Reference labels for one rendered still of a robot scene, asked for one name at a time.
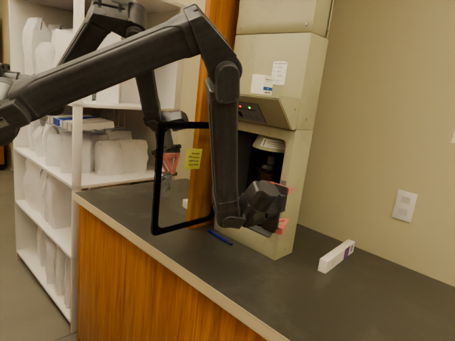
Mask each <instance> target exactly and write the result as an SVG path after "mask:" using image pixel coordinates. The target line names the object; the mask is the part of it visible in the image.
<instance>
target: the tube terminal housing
mask: <svg viewBox="0 0 455 341"><path fill-rule="evenodd" d="M327 46H328V39H326V38H324V37H321V36H319V35H316V34H314V33H312V32H303V33H284V34H264V35H236V38H235V45H234V53H235V54H236V55H237V58H238V59H239V61H240V63H241V64H242V76H241V78H240V92H247V93H250V92H251V84H252V78H253V74H263V75H268V76H271V74H272V64H273V60H283V61H288V68H287V72H286V81H285V86H280V85H273V87H272V95H275V96H282V97H292V98H298V99H300V104H299V111H298V116H297V124H296V129H295V130H290V129H283V128H280V127H273V126H269V125H265V124H258V123H254V122H247V121H243V120H238V130H240V131H246V132H249V133H255V134H259V135H265V136H268V137H274V138H277V139H282V140H284V141H285V144H286V147H285V153H284V160H283V165H282V174H281V178H280V182H281V180H284V181H286V186H287V187H291V188H293V189H294V190H293V191H292V192H291V193H290V194H288V195H287V200H286V208H285V211H284V212H281V213H280V219H288V220H289V221H288V223H287V225H286V227H285V229H284V232H283V234H282V235H278V234H277V233H272V236H271V237H265V236H263V235H261V234H259V233H256V232H254V231H252V230H250V229H248V228H245V227H243V226H241V228H240V229H234V228H222V227H220V226H218V224H217V220H216V218H215V222H214V230H216V231H218V232H220V233H222V234H224V235H226V236H228V237H230V238H232V239H233V240H236V241H237V242H240V243H241V244H244V245H245V246H248V247H249V248H251V249H253V250H255V251H257V252H259V253H261V254H263V255H265V256H267V257H269V258H271V259H272V260H277V259H279V258H282V257H283V256H286V255H287V254H290V253H292V251H293V243H294V238H295V231H296V227H297V219H298V215H299V208H300V203H301V196H302V192H303V184H304V180H305V173H306V168H307V161H308V157H309V149H310V145H311V138H312V133H313V126H314V121H315V117H316V110H317V105H318V98H319V94H320V86H321V82H322V75H323V70H324V62H325V59H326V51H327Z"/></svg>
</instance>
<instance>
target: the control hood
mask: <svg viewBox="0 0 455 341"><path fill-rule="evenodd" d="M238 101H241V102H246V103H252V104H258V105H259V108H260V110H261V112H262V114H263V117H264V119H265V121H266V123H263V122H256V121H252V120H245V119H241V118H238V120H243V121H247V122H254V123H258V124H265V125H269V126H273V127H280V128H283V129H290V130H295V129H296V124H297V116H298V111H299V104H300V99H298V98H292V97H282V96H275V95H264V94H258V93H247V92H240V100H238Z"/></svg>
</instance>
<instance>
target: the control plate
mask: <svg viewBox="0 0 455 341"><path fill-rule="evenodd" d="M239 105H241V107H240V106H239ZM248 107H251V108H250V109H249V108H248ZM238 112H241V113H242V115H243V117H242V116H240V115H239V113H238V118H241V119H245V120H252V121H256V122H263V123H266V121H265V119H264V117H263V114H262V112H261V110H260V108H259V105H258V104H252V103H246V102H241V101H239V102H238ZM245 114H247V116H245ZM251 115H252V116H251ZM256 116H258V118H256Z"/></svg>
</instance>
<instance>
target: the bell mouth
mask: <svg viewBox="0 0 455 341"><path fill-rule="evenodd" d="M253 147H255V148H257V149H260V150H265V151H269V152H278V153H284V152H285V147H286V144H285V141H284V140H282V139H277V138H274V137H268V136H265V135H258V136H257V138H256V140H255V142H254V143H253Z"/></svg>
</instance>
